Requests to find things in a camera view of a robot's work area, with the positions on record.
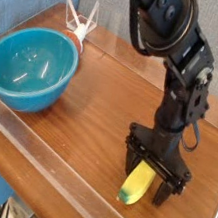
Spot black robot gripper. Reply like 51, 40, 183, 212
125, 122, 192, 206

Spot yellow green toy corn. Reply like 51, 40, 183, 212
118, 161, 156, 205

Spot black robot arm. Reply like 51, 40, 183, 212
125, 0, 214, 206

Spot orange white toy object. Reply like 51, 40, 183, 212
63, 24, 86, 54

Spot blue bowl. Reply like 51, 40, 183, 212
0, 27, 79, 113

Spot clear acrylic front barrier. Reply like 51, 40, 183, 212
0, 101, 123, 218

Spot clear acrylic barrier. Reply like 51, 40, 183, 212
0, 101, 123, 218
86, 26, 218, 128

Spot clear acrylic back barrier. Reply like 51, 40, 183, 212
86, 26, 218, 128

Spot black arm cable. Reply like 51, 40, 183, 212
178, 118, 204, 154

